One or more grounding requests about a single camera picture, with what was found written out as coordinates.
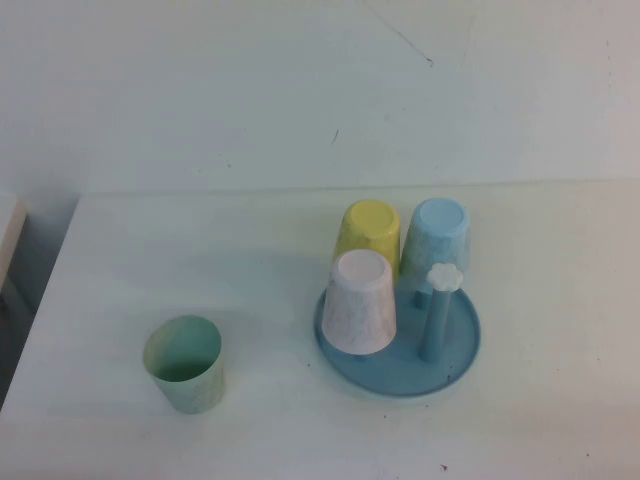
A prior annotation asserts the pink plastic cup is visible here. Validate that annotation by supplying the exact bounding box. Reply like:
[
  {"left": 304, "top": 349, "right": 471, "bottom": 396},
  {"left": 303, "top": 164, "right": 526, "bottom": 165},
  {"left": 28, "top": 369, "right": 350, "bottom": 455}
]
[{"left": 321, "top": 249, "right": 399, "bottom": 355}]

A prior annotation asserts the yellow plastic cup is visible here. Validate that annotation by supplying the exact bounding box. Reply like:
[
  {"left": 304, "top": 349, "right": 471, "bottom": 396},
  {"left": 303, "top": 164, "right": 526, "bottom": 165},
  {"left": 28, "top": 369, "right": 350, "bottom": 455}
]
[{"left": 332, "top": 198, "right": 403, "bottom": 289}]

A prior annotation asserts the blue plastic cup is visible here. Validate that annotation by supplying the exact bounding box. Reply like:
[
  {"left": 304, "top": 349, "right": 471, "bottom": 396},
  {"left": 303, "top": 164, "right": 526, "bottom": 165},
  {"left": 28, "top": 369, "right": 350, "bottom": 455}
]
[{"left": 398, "top": 197, "right": 472, "bottom": 292}]

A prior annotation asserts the blue cup stand with pegs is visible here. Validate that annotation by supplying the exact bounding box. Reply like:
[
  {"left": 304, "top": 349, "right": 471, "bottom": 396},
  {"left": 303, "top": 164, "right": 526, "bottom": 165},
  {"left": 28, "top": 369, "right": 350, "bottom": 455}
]
[{"left": 313, "top": 262, "right": 482, "bottom": 399}]

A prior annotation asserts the green plastic cup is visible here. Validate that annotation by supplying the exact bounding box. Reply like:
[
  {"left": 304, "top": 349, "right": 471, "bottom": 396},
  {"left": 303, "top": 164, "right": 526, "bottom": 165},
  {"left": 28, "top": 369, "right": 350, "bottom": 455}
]
[{"left": 143, "top": 314, "right": 225, "bottom": 415}]

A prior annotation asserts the beige board panel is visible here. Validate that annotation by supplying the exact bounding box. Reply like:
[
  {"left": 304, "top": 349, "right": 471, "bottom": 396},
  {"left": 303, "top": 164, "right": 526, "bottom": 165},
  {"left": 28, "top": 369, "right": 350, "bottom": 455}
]
[{"left": 0, "top": 196, "right": 29, "bottom": 296}]

